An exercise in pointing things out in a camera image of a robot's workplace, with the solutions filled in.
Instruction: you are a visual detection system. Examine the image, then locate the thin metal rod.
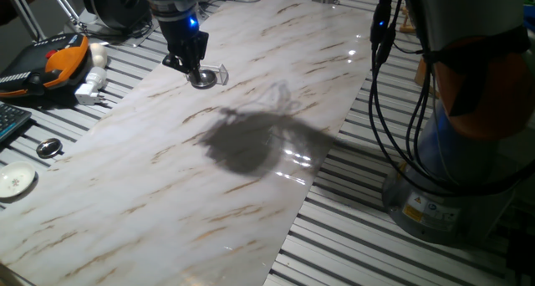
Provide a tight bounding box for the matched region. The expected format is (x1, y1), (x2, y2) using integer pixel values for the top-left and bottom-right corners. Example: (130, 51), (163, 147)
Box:
(44, 0), (87, 32)

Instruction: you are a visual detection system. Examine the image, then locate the black cable with plain connector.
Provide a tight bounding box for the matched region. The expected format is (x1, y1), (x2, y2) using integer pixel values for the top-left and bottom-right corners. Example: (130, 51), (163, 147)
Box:
(374, 0), (535, 195)

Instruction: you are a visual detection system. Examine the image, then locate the small round steel plate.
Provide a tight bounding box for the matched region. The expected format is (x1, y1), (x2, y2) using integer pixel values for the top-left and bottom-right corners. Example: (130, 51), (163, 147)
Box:
(186, 69), (219, 90)

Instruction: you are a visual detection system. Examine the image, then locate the white flowered ceramic saucer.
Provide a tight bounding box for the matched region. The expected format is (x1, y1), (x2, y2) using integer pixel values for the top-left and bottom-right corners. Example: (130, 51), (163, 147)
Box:
(0, 161), (38, 199)

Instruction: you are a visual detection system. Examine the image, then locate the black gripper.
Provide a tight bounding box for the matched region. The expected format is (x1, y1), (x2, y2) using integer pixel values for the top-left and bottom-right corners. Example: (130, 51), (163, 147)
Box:
(157, 13), (210, 84)

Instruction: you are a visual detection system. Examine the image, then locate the aluminium frame strut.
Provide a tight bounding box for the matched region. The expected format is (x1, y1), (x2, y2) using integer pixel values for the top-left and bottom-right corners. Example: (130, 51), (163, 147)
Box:
(3, 0), (47, 43)

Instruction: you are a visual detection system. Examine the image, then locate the dark red sleeved forearm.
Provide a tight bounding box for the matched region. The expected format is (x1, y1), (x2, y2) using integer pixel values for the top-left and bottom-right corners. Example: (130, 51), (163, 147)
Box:
(0, 0), (26, 27)

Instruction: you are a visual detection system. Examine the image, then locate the black cable with lit connector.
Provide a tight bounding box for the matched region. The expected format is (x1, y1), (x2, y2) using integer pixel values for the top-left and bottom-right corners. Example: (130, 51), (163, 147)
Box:
(367, 0), (535, 195)

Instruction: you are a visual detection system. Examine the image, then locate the white egg shaped object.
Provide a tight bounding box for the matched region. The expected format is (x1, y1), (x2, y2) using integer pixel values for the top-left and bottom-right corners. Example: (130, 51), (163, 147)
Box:
(89, 42), (109, 69)

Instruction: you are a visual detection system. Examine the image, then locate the orange black teach pendant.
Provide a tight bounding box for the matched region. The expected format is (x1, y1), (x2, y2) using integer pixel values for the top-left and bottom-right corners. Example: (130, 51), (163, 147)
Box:
(0, 32), (91, 99)

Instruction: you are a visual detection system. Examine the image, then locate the transparent rectangular box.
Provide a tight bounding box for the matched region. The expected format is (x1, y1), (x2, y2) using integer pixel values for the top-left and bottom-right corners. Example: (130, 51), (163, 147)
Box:
(183, 62), (230, 87)

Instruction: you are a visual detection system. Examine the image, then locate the white power adapter plug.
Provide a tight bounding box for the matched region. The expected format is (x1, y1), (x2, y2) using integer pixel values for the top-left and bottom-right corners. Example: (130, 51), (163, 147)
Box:
(74, 66), (109, 106)

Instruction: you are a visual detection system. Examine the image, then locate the small spare steel dish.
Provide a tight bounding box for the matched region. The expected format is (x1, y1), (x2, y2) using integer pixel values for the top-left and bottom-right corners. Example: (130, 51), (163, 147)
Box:
(35, 137), (64, 160)

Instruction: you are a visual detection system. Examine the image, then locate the black filament spool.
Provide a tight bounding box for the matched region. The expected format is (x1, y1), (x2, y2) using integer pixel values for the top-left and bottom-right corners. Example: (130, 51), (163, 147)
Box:
(81, 0), (154, 32)

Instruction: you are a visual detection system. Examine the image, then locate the black computer keyboard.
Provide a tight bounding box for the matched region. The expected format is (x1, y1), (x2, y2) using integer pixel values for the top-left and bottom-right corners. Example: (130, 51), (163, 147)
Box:
(0, 101), (33, 144)

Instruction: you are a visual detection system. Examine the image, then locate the marble pattern table mat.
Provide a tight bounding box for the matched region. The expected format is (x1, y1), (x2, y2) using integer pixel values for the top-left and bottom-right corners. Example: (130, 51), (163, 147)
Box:
(0, 0), (396, 286)

